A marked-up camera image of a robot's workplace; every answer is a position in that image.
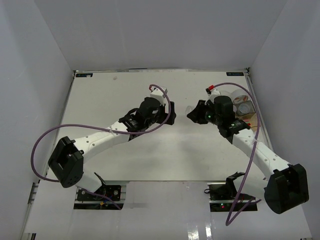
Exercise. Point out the clear tiered desk organizer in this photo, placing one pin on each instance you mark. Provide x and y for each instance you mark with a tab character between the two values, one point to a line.
252	117

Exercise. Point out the small clear tape roll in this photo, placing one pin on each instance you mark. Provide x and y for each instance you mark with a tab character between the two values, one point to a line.
189	109

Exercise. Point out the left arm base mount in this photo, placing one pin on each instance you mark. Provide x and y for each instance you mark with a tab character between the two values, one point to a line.
107	197

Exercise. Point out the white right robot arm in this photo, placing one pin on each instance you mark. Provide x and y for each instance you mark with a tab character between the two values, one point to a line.
285	185

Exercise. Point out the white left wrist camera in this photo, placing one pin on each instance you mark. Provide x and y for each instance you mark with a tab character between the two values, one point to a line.
157	94

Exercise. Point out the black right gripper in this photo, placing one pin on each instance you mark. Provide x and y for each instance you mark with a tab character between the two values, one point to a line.
196	115

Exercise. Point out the blue label sticker right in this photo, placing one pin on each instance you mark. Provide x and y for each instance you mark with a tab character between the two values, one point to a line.
234	74

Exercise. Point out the large clear tape roll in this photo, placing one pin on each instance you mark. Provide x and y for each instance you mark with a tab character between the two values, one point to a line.
239	96

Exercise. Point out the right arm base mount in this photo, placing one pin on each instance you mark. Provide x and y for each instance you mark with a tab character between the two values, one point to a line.
220	200

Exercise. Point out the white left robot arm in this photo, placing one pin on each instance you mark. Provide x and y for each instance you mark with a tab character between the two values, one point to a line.
70	155

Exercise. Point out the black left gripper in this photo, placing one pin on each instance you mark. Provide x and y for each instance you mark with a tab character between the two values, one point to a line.
163	115

